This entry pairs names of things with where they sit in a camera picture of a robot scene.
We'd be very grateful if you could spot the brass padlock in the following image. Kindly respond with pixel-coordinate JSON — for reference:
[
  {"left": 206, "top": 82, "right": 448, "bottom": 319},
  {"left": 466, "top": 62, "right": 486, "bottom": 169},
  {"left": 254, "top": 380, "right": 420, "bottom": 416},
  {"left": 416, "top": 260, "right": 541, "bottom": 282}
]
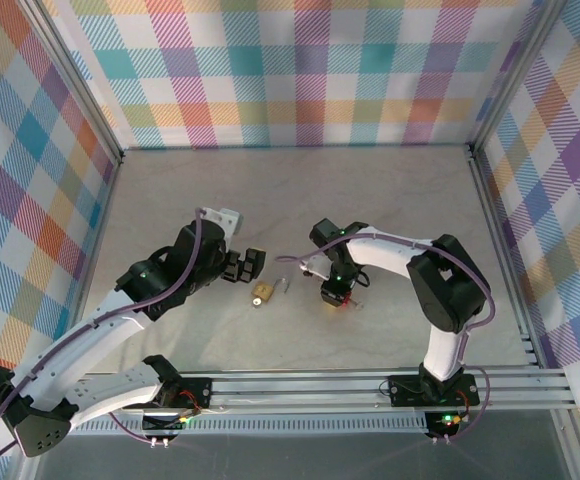
[{"left": 249, "top": 276, "right": 292, "bottom": 306}]

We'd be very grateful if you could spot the grey metal plate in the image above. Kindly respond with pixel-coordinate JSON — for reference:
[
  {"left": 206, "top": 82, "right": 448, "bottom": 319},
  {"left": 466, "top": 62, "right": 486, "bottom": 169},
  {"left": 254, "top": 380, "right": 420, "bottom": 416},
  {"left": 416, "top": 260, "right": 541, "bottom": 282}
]
[{"left": 32, "top": 433, "right": 574, "bottom": 480}]

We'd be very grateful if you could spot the slotted grey cable duct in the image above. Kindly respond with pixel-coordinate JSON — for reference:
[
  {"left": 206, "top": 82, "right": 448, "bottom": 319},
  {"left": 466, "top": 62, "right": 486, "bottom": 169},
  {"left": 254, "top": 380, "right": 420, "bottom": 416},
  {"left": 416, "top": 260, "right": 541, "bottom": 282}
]
[{"left": 69, "top": 413, "right": 432, "bottom": 440}]

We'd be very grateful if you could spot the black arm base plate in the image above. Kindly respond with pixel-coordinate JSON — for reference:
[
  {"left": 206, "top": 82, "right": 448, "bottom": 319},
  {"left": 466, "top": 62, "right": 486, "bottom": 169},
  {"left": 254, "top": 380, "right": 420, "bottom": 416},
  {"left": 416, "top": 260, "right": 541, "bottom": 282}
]
[
  {"left": 386, "top": 373, "right": 482, "bottom": 408},
  {"left": 142, "top": 354, "right": 214, "bottom": 416}
]

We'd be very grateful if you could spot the aluminium frame post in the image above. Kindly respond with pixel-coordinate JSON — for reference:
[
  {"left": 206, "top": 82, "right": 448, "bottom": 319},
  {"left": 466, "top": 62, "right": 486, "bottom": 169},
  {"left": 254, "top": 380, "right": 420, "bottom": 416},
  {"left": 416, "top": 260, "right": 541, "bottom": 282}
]
[
  {"left": 22, "top": 0, "right": 124, "bottom": 159},
  {"left": 468, "top": 0, "right": 564, "bottom": 149}
]

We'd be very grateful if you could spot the black controller board bracket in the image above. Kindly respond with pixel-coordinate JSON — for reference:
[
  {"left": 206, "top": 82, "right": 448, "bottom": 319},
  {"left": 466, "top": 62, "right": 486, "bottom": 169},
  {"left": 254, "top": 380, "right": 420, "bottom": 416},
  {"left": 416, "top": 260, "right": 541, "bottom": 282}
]
[
  {"left": 141, "top": 410, "right": 205, "bottom": 435},
  {"left": 425, "top": 408, "right": 472, "bottom": 437}
]

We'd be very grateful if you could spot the thin aluminium wall rail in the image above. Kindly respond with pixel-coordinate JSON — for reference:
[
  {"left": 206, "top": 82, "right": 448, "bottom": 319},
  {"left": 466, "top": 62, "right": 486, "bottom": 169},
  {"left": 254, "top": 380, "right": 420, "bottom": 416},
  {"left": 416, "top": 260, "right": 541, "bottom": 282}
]
[{"left": 119, "top": 143, "right": 474, "bottom": 152}]

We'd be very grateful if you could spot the aluminium side rail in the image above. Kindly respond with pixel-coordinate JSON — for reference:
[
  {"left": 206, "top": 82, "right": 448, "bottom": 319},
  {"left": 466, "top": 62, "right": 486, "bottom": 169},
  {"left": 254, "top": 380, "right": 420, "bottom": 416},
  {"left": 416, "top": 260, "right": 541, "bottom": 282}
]
[
  {"left": 77, "top": 149, "right": 125, "bottom": 311},
  {"left": 466, "top": 145, "right": 545, "bottom": 370}
]

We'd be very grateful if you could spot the wide aluminium base rail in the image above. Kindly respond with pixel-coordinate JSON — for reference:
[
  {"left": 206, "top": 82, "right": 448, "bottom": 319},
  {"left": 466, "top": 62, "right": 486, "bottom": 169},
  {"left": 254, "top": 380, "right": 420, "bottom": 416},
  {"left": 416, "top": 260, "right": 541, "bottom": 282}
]
[{"left": 82, "top": 366, "right": 577, "bottom": 417}]

